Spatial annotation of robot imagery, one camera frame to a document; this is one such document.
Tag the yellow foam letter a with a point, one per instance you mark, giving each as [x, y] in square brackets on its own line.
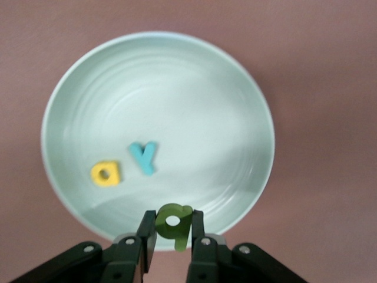
[113, 177]

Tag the pale green plate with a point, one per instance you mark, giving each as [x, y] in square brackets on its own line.
[176, 103]

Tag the green foam letter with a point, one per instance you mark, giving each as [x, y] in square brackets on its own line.
[181, 236]

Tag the brown table cover sheet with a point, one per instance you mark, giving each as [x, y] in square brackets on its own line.
[324, 88]

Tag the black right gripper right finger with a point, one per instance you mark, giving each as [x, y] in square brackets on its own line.
[212, 262]

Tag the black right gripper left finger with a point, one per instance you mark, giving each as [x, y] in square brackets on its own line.
[126, 259]

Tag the teal foam letter y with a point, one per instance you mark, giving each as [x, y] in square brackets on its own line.
[145, 163]

